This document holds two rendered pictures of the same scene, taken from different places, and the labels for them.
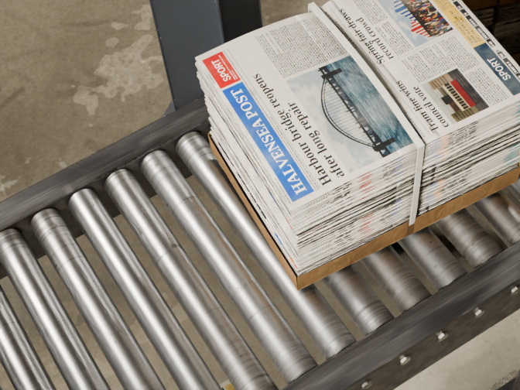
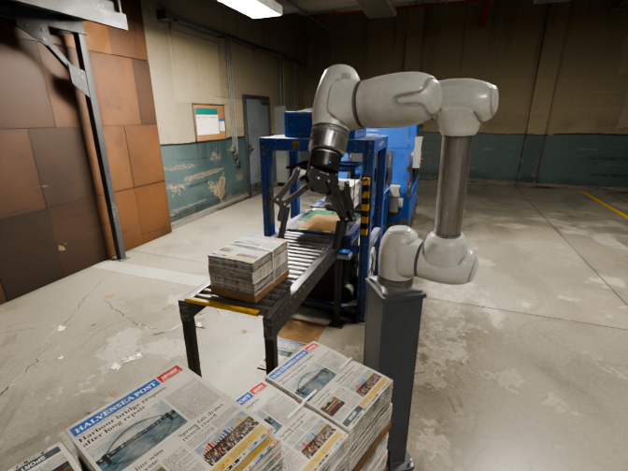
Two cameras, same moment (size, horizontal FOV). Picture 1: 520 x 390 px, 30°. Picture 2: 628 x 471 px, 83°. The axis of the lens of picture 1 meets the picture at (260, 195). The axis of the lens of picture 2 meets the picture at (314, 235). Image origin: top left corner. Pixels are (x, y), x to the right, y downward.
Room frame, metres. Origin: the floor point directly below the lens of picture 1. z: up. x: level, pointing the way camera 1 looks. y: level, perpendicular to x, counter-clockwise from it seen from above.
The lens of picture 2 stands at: (2.39, -1.19, 1.72)
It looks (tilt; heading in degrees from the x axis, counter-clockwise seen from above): 19 degrees down; 135
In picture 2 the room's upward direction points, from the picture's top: straight up
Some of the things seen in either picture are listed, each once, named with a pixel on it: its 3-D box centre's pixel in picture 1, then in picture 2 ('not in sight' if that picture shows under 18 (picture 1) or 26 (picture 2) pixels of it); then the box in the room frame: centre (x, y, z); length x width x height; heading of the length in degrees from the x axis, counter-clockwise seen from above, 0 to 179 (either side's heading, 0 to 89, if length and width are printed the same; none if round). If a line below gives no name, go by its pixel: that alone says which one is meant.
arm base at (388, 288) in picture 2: not in sight; (392, 278); (1.61, 0.08, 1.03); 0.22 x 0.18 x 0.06; 148
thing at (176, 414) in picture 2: not in sight; (169, 429); (1.74, -1.00, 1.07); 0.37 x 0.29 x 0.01; 8
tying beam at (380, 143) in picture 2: not in sight; (326, 142); (0.23, 1.10, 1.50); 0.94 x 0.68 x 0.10; 26
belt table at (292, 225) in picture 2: not in sight; (325, 225); (0.23, 1.10, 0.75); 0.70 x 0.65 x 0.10; 116
